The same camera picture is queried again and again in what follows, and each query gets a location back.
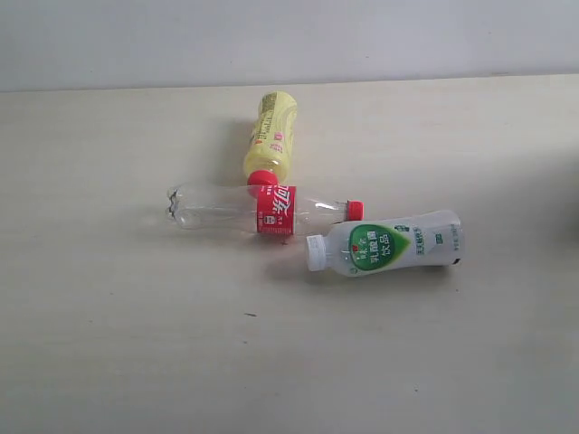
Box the clear cola bottle red label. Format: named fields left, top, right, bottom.
left=167, top=183, right=365, bottom=237

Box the white green label yogurt bottle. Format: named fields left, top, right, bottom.
left=306, top=211, right=465, bottom=277

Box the yellow drink bottle red cap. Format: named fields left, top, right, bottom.
left=243, top=91, right=298, bottom=198

